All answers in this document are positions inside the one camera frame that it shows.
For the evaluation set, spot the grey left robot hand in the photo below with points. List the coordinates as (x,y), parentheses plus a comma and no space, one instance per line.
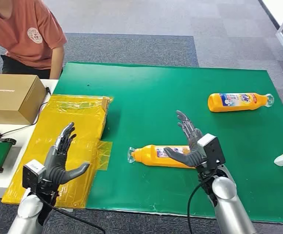
(56,164)

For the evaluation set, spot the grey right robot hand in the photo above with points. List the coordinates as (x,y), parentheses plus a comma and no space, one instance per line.
(192,158)

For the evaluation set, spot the orange bottle with clear cap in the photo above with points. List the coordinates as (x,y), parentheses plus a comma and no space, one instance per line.
(146,156)
(214,103)

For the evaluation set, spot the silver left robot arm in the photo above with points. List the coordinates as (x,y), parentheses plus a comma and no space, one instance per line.
(28,213)

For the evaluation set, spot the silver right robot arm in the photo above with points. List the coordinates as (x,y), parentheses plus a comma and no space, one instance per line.
(229,206)

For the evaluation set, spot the yellow plastic bag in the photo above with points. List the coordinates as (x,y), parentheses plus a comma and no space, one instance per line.
(78,129)

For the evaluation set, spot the green table mat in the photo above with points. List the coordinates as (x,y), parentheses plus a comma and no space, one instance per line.
(156,97)

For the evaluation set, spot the brown cardboard box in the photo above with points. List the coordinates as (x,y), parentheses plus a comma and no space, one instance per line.
(12,97)

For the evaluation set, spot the person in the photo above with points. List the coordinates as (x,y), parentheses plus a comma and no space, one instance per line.
(22,32)

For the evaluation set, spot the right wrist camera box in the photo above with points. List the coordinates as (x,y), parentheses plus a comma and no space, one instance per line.
(211,150)

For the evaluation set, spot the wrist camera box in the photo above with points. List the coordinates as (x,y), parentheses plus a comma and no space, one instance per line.
(32,174)
(211,150)

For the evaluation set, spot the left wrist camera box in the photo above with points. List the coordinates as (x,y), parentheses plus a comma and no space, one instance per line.
(32,174)

